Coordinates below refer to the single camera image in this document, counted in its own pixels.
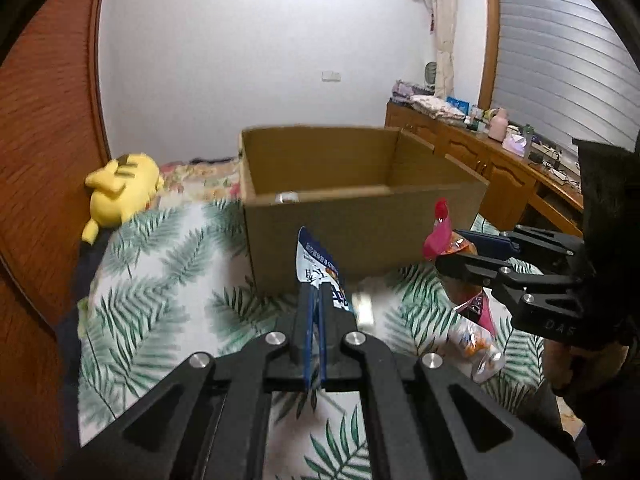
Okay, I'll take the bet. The folded floral cloth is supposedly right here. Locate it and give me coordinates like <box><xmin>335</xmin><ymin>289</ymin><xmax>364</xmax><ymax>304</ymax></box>
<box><xmin>409</xmin><ymin>94</ymin><xmax>469</xmax><ymax>126</ymax></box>

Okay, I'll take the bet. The dark blue cloth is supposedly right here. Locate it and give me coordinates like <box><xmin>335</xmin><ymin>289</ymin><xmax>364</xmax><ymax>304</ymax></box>
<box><xmin>54</xmin><ymin>225</ymin><xmax>123</xmax><ymax>366</ymax></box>

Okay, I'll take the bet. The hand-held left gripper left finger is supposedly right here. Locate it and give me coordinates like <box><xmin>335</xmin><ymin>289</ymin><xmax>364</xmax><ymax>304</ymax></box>
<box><xmin>60</xmin><ymin>282</ymin><xmax>321</xmax><ymax>480</ymax></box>

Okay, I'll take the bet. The pink tissue box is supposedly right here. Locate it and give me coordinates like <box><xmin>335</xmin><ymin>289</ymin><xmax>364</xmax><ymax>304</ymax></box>
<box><xmin>501</xmin><ymin>132</ymin><xmax>527</xmax><ymax>156</ymax></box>

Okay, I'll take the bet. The pink thermos flask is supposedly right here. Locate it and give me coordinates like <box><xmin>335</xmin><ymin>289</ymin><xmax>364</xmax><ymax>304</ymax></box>
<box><xmin>488</xmin><ymin>108</ymin><xmax>509</xmax><ymax>141</ymax></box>

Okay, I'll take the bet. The brown cardboard box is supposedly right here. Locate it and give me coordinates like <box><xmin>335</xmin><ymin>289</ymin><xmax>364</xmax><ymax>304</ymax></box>
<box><xmin>237</xmin><ymin>126</ymin><xmax>490</xmax><ymax>297</ymax></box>

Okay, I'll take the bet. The wooden louvred wardrobe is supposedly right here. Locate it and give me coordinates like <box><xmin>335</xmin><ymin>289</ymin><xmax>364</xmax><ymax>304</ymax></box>
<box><xmin>0</xmin><ymin>0</ymin><xmax>114</xmax><ymax>480</ymax></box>

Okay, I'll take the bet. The wooden sideboard cabinet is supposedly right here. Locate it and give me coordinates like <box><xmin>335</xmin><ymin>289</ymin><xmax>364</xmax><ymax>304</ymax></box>
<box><xmin>384</xmin><ymin>99</ymin><xmax>587</xmax><ymax>239</ymax></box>

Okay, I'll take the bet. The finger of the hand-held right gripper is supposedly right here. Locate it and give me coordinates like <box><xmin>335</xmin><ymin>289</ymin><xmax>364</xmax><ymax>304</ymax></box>
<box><xmin>456</xmin><ymin>224</ymin><xmax>587</xmax><ymax>267</ymax></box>
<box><xmin>434</xmin><ymin>251</ymin><xmax>597</xmax><ymax>349</ymax></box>

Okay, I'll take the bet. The clear white snack packet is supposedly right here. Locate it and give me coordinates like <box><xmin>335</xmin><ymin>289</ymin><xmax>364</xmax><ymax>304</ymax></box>
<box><xmin>449</xmin><ymin>314</ymin><xmax>504</xmax><ymax>384</ymax></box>

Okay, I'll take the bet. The white blue snack packet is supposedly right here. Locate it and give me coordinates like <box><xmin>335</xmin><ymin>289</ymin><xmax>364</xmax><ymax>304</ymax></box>
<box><xmin>294</xmin><ymin>226</ymin><xmax>359</xmax><ymax>322</ymax></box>

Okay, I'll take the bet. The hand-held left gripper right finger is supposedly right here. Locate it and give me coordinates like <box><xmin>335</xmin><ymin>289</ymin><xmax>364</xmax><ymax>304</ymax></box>
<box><xmin>320</xmin><ymin>282</ymin><xmax>582</xmax><ymax>480</ymax></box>

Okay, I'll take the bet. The white patterned curtain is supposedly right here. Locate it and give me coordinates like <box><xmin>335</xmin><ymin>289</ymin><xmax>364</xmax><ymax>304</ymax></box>
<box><xmin>428</xmin><ymin>0</ymin><xmax>459</xmax><ymax>99</ymax></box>

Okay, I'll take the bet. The yellow plush toy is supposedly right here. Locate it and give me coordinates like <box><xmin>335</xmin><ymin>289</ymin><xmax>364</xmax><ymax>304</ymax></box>
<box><xmin>82</xmin><ymin>151</ymin><xmax>165</xmax><ymax>245</ymax></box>

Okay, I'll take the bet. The window with grey blind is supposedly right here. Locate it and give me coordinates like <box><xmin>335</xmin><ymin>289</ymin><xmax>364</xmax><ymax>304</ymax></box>
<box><xmin>477</xmin><ymin>0</ymin><xmax>640</xmax><ymax>157</ymax></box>

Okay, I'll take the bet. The green leaf print tablecloth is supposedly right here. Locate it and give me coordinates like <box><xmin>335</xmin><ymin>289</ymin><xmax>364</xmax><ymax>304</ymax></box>
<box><xmin>76</xmin><ymin>198</ymin><xmax>553</xmax><ymax>480</ymax></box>

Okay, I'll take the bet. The pink brown bun packet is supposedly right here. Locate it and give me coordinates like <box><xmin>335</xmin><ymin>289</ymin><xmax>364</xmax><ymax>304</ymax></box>
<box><xmin>422</xmin><ymin>198</ymin><xmax>497</xmax><ymax>337</ymax></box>

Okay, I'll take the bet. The folded purple cloth stack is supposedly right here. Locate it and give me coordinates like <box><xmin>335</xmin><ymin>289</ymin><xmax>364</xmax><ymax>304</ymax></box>
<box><xmin>391</xmin><ymin>79</ymin><xmax>434</xmax><ymax>106</ymax></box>

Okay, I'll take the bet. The person's right forearm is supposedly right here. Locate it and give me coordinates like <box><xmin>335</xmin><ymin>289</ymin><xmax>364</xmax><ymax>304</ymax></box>
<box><xmin>542</xmin><ymin>339</ymin><xmax>603</xmax><ymax>463</ymax></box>

